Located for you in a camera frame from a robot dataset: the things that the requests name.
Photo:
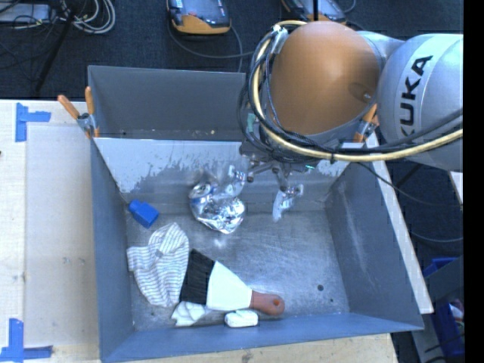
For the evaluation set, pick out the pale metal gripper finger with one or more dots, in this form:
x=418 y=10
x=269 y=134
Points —
x=284 y=200
x=237 y=175

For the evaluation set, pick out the crushed silver can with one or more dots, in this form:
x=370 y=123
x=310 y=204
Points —
x=221 y=212

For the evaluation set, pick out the grey metal bin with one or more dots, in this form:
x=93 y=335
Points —
x=287 y=255

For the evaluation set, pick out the small blue block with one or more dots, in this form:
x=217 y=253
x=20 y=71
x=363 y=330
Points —
x=144 y=213

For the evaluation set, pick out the white striped cloth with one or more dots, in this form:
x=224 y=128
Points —
x=162 y=263

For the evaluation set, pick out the small white bar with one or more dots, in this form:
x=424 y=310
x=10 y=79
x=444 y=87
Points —
x=241 y=318

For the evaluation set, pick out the plain white cloth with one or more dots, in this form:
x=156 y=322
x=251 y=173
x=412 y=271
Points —
x=186 y=313

